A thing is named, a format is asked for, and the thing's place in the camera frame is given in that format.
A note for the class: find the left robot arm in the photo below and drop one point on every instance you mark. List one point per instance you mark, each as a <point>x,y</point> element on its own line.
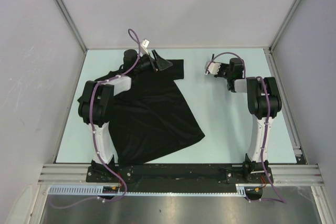
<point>97,99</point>

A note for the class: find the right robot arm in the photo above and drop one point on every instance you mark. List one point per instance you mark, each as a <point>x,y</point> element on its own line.
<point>264,103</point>

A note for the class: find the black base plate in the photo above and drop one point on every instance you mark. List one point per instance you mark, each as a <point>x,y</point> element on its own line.
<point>229,173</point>

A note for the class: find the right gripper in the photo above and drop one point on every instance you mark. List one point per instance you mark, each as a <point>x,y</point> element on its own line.
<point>222,65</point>

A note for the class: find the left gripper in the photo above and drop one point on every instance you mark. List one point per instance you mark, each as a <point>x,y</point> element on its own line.
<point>158,63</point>

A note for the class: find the white slotted cable duct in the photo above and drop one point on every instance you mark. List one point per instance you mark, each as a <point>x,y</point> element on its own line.
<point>109,190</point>

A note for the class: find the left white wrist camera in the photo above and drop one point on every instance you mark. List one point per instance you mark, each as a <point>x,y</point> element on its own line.
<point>144,47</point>

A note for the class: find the black t-shirt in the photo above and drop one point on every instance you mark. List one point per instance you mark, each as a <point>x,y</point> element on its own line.
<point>152,119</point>

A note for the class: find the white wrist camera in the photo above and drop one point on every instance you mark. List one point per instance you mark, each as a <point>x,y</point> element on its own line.
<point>144,47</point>
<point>212,68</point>

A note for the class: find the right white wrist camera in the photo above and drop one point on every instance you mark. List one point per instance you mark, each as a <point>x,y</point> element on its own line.
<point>212,68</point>

